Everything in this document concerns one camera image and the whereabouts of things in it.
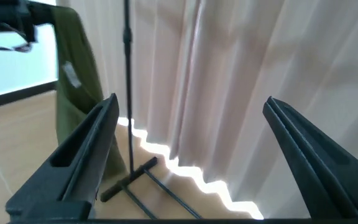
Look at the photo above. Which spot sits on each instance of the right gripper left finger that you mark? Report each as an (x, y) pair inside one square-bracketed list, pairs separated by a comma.
[(42, 202)]

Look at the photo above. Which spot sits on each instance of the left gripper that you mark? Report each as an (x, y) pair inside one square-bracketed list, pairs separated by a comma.
[(5, 11)]

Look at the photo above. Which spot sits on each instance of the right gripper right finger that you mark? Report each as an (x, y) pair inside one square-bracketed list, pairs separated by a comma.
[(337, 186)]

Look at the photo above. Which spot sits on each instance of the green long-sleeved shirt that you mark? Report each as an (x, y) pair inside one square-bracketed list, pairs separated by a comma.
[(73, 46)]

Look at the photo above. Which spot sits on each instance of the black clothes rack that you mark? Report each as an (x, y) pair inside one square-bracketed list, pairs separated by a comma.
[(128, 93)]

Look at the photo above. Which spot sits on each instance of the beige curtain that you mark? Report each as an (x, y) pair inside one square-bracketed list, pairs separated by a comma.
[(228, 77)]

